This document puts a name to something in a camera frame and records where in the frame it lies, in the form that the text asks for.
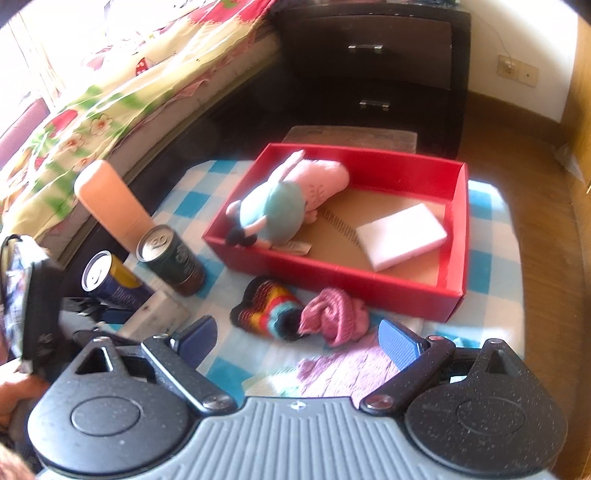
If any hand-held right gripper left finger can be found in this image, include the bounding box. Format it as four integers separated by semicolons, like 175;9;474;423
71;316;238;415

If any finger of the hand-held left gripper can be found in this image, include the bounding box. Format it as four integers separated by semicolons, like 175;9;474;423
60;298;134;326

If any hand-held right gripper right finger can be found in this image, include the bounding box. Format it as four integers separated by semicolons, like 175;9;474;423
359;318;526;416

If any pink knit cloth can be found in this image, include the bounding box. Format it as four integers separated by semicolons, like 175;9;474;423
295;344;402;398

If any pink knitted sock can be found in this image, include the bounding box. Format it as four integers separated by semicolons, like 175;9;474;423
298;287;370;348

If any rainbow striped knitted sock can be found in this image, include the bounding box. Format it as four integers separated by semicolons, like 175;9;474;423
229;276;305;342

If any red cardboard box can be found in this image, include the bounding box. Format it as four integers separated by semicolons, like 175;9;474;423
203;143;471;324

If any person's left hand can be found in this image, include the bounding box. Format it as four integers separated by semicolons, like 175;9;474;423
0;376;51;428

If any blue and yellow drink can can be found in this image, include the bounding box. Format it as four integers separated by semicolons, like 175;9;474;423
82;250;155;310

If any white rectangular block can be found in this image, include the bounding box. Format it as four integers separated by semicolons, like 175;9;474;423
117;288;192;340

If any blue white checkered cloth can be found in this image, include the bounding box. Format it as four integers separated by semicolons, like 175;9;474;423
92;159;527;402

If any green drink can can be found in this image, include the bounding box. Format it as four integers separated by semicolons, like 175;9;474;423
137;224;206;297

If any white foam block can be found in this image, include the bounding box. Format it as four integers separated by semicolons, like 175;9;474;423
355;204;448;272

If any orange plastic bottle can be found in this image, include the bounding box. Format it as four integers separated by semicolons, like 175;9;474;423
74;160;155;252

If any pink pig plush toy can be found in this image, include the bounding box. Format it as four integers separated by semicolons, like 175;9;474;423
225;150;350;250

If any maroon cushion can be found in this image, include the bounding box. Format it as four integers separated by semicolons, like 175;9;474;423
0;99;49;158

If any floral bed sheet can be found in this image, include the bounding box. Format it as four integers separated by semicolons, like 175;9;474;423
0;0;282;241

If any brown wooden stool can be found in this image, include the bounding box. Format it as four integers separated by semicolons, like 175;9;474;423
281;124;419;155

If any dark wooden nightstand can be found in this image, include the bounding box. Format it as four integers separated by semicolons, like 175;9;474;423
272;0;472;160

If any light wooden wardrobe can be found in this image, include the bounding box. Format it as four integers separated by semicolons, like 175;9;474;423
561;0;591;241

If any dark wooden bed frame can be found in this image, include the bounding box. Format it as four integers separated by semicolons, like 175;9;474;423
60;55;296;289

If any beige wall outlet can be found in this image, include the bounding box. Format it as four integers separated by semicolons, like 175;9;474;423
497;54;539;86

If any thin wall cable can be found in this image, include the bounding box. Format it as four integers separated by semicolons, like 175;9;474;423
471;4;514;70

